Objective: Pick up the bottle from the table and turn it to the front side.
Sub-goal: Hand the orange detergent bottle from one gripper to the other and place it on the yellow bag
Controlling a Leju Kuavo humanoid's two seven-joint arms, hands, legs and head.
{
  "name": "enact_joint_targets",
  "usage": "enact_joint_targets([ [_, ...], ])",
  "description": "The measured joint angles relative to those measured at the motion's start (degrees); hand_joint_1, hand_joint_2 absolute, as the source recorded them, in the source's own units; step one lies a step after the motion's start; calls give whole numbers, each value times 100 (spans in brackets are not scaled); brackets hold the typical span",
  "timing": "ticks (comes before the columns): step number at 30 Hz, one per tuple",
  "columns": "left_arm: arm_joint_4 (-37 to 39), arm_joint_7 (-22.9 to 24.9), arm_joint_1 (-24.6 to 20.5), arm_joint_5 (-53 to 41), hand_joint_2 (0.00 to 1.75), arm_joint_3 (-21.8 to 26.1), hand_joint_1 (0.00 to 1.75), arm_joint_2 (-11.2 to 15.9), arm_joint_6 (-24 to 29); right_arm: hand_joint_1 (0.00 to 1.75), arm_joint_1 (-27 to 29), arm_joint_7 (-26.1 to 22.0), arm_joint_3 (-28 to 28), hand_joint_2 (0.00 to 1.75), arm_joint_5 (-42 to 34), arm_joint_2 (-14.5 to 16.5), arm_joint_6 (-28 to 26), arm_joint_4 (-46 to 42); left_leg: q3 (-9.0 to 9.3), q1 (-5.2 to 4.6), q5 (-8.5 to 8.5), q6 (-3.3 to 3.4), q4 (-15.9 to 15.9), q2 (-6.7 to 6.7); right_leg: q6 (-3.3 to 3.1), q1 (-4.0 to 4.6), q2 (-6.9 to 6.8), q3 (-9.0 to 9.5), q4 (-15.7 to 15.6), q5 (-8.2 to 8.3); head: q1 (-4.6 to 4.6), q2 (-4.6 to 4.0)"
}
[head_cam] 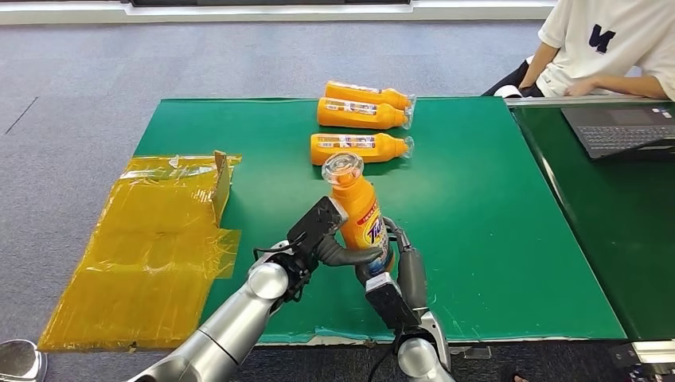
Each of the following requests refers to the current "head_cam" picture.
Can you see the narrow green table mat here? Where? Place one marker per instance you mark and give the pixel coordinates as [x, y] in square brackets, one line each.
[622, 237]

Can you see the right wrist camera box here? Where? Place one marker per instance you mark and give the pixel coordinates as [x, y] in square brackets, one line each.
[391, 301]

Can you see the clear tape piece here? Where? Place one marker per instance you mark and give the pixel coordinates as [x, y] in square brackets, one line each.
[477, 353]

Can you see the person's left forearm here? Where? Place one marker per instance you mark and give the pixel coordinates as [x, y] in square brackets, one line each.
[633, 86]

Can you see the white wall ledge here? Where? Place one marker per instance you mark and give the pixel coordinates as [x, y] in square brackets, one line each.
[79, 14]

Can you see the person's left hand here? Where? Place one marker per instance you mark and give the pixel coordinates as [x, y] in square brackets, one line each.
[580, 88]

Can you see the person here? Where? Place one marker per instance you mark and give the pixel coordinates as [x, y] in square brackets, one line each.
[590, 58]

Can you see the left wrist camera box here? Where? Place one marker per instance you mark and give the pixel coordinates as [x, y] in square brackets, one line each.
[316, 225]

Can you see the person's right forearm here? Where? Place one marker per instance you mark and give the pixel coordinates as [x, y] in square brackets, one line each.
[540, 63]

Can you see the large green table mat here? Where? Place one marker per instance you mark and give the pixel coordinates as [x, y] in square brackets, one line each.
[474, 211]

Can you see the orange Tide detergent bottle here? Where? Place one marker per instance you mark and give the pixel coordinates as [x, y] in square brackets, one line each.
[361, 216]

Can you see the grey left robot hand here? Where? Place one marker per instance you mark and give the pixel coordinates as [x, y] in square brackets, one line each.
[350, 255]

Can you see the dark grey laptop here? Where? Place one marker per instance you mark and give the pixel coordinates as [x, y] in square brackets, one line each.
[617, 136]

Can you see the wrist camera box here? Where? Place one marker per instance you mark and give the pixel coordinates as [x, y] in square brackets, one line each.
[316, 225]
[391, 301]

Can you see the round shiny metal object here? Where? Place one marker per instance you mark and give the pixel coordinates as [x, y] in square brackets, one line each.
[18, 361]

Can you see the yellow taped cardboard sheet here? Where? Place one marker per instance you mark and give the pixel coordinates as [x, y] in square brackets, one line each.
[147, 263]

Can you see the person's right hand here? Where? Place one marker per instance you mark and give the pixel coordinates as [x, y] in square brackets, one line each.
[526, 88]

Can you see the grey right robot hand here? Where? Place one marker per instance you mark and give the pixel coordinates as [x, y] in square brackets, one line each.
[412, 277]

